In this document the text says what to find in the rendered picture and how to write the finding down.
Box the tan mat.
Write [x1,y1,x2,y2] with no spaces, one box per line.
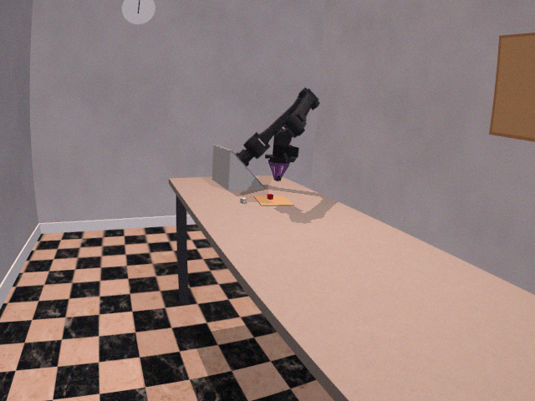
[254,196,294,206]

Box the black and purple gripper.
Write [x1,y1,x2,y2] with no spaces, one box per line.
[265,155,290,180]

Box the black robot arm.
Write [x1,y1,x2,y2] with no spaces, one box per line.
[236,88,319,166]

